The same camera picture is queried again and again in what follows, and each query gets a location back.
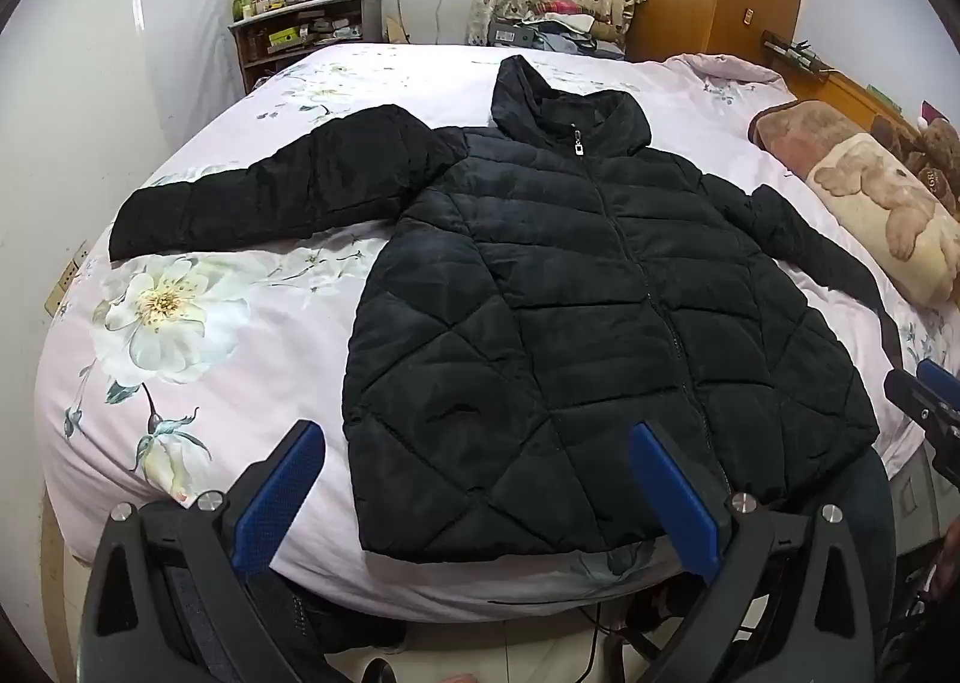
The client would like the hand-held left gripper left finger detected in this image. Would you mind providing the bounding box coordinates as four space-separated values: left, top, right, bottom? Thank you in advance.
79 419 353 683

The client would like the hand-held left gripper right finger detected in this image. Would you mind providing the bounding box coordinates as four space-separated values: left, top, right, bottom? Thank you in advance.
628 420 897 683

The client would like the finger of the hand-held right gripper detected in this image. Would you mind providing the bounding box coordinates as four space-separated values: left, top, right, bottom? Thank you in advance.
916 358 960 414
883 372 950 433

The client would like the black puffer jacket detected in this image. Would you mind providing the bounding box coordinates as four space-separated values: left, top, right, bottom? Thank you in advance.
109 54 901 564

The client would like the pile of clothes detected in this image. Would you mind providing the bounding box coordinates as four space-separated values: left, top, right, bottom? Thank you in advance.
487 0 631 58

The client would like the person's leg in jeans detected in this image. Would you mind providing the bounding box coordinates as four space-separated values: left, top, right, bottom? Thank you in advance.
844 450 899 586

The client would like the bed with floral pink sheet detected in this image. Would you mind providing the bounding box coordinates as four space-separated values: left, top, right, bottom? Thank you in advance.
34 41 960 624

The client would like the bear print pillow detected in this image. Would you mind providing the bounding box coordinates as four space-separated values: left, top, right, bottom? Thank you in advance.
806 131 960 309

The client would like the dark brown teddy bear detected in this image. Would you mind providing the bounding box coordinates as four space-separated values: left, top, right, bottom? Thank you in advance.
870 116 923 166

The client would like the brown plush blanket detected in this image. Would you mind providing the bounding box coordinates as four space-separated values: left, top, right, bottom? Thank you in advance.
748 99 875 181

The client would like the wooden headboard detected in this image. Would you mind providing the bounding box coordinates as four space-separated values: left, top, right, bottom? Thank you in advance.
772 49 960 151

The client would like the black rack on headboard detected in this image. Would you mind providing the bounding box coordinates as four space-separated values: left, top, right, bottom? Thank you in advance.
761 30 818 73

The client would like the wooden shelf unit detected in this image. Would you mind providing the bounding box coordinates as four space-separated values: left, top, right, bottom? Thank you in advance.
227 0 385 95

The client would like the white cabinet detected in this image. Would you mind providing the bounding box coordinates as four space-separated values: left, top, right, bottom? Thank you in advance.
375 0 481 46

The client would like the dark brown strap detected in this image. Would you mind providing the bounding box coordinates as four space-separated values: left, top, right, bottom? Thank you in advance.
874 300 912 373

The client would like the wall socket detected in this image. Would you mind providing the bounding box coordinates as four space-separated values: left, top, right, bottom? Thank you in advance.
45 240 91 316

